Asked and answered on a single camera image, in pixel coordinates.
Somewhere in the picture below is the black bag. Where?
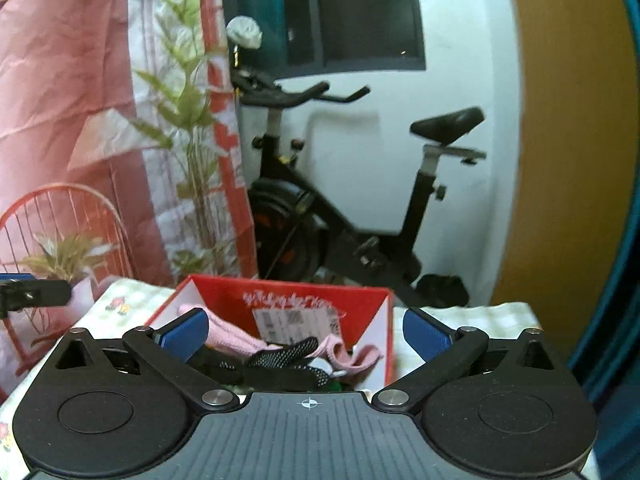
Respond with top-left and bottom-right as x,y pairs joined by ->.
416,273 -> 471,308

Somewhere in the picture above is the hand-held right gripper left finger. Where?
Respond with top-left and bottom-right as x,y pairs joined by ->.
52,308 -> 240,412

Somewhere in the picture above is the pink cloth strap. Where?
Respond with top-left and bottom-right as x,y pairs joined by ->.
309,335 -> 386,378

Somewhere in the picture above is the dark framed window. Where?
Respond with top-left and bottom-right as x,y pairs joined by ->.
222,0 -> 427,79

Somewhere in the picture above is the red cardboard box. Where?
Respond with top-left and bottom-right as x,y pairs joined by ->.
145,274 -> 398,395

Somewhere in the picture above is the black exercise bike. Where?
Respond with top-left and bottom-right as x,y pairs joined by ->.
232,70 -> 488,306

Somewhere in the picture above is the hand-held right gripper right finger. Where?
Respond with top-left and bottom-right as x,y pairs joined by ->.
372,307 -> 571,413

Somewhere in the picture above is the red plant printed backdrop cloth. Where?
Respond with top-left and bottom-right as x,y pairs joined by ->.
0,0 -> 258,401

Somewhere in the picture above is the wooden door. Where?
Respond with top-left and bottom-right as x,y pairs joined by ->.
492,0 -> 636,311

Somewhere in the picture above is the checked bunny tablecloth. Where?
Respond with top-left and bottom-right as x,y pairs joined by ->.
0,277 -> 601,480

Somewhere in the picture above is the pink knitted cloth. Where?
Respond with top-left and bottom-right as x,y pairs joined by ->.
177,305 -> 281,357

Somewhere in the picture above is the white cloth bundle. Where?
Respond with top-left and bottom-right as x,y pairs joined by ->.
226,16 -> 264,50

